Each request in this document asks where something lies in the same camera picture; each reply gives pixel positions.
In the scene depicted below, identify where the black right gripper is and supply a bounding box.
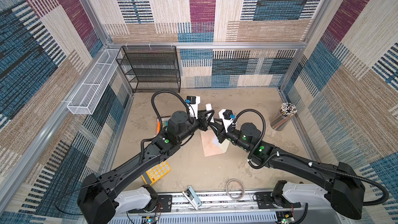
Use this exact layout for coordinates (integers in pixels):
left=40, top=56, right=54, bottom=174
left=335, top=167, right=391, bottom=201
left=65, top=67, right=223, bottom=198
left=208, top=118, right=250, bottom=152

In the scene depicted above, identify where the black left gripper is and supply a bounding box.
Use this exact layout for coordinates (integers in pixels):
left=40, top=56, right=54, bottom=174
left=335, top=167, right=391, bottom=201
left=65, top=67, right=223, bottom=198
left=176, top=109, right=214, bottom=145

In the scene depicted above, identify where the pink envelope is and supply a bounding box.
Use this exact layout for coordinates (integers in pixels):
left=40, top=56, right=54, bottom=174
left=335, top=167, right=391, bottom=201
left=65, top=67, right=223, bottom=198
left=200, top=131, right=230, bottom=157

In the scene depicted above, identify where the white letter with green border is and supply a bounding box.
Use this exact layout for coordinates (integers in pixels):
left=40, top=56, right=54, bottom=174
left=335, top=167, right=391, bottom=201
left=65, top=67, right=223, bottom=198
left=211, top=136, right=220, bottom=147

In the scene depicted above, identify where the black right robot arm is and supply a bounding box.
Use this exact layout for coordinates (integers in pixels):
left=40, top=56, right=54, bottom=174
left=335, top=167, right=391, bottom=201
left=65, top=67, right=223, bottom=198
left=205, top=109, right=390, bottom=220

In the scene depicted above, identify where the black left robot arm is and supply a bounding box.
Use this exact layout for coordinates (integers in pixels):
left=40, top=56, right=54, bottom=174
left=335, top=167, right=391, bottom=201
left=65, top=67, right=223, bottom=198
left=77, top=92, right=215, bottom=224

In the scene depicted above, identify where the pack of coloured markers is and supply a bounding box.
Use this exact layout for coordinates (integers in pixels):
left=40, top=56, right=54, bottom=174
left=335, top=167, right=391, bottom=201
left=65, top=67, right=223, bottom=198
left=157, top=116, right=170, bottom=134

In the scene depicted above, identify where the cup of pencils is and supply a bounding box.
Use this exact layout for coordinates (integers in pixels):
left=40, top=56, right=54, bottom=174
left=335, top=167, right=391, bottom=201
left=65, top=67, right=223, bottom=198
left=271, top=102, right=297, bottom=131

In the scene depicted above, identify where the light blue stapler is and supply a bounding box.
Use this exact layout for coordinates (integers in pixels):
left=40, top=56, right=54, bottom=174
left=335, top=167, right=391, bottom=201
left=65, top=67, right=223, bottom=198
left=182, top=186, right=202, bottom=210

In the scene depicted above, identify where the yellow calculator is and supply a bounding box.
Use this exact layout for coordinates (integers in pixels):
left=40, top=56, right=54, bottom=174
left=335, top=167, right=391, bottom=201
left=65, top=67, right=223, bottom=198
left=141, top=161, right=171, bottom=185

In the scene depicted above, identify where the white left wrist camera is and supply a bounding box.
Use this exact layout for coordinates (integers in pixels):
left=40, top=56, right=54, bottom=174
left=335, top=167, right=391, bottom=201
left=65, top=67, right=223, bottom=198
left=186, top=96, right=201, bottom=119

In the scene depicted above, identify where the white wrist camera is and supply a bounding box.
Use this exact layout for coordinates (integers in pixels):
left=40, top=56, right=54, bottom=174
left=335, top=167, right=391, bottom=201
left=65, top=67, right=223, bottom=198
left=186, top=96, right=201, bottom=119
left=219, top=109, right=235, bottom=133

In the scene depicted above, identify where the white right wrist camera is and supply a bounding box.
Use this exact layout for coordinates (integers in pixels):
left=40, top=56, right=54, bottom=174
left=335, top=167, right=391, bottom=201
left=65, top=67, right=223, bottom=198
left=219, top=109, right=235, bottom=133

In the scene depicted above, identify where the coiled white cable ring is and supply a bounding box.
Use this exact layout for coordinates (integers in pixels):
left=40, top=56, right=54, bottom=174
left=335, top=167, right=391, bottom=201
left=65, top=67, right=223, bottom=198
left=225, top=178, right=245, bottom=201

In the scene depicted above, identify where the black wire shelf rack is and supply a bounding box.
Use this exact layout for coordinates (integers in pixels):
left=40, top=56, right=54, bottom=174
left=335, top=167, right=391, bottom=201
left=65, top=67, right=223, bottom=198
left=116, top=46, right=181, bottom=93

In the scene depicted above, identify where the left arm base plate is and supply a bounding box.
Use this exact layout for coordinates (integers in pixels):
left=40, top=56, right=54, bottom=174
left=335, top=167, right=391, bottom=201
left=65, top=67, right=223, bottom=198
left=145, top=195, right=173, bottom=213

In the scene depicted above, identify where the white wire mesh basket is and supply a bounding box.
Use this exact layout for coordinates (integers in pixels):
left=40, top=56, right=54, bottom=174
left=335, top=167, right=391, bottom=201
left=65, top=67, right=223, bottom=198
left=67, top=49, right=119, bottom=115

